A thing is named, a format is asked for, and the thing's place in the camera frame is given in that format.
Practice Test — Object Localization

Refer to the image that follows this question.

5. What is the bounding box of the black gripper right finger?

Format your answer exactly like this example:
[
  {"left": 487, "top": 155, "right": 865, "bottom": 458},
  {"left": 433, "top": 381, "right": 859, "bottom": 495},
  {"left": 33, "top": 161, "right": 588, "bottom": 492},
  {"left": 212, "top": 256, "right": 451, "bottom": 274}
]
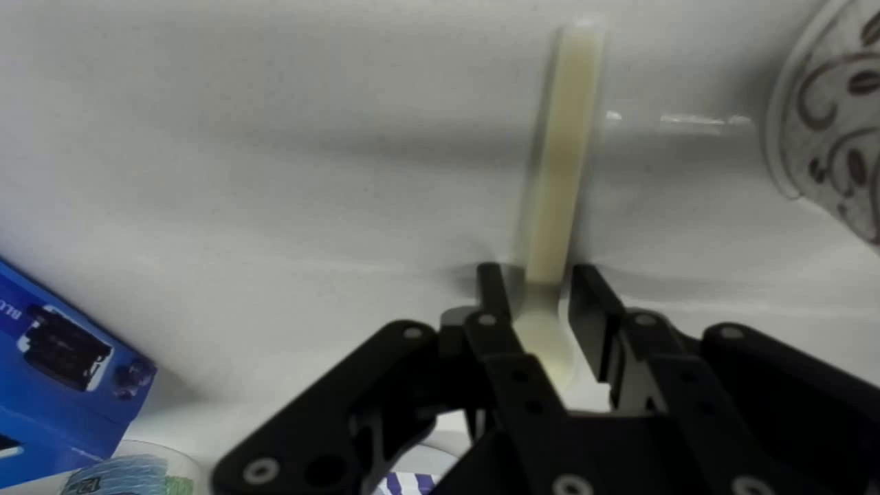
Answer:
[{"left": 566, "top": 261, "right": 880, "bottom": 495}]

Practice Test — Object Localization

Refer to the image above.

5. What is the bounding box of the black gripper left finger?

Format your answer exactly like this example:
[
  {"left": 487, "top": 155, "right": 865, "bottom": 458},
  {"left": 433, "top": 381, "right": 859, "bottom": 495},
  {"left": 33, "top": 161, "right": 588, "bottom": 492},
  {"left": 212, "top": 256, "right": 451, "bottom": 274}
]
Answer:
[{"left": 212, "top": 261, "right": 573, "bottom": 495}]

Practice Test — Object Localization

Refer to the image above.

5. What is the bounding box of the cream plastic spoon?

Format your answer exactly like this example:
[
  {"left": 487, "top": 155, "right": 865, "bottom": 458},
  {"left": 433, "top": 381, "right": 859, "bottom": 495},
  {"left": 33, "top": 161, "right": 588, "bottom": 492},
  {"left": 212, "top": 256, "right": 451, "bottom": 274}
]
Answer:
[{"left": 510, "top": 21, "right": 615, "bottom": 407}]

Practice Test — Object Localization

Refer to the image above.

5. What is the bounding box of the paper cup with green print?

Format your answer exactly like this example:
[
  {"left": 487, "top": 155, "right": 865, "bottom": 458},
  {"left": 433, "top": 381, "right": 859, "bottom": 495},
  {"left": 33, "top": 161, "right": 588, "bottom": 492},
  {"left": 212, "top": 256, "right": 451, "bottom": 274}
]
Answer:
[{"left": 62, "top": 451, "right": 203, "bottom": 495}]

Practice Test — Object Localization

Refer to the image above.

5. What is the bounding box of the blue cardboard box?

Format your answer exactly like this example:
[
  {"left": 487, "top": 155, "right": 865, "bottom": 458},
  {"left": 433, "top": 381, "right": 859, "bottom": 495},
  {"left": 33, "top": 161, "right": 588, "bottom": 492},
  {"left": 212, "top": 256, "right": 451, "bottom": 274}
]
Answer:
[{"left": 0, "top": 254, "right": 161, "bottom": 489}]

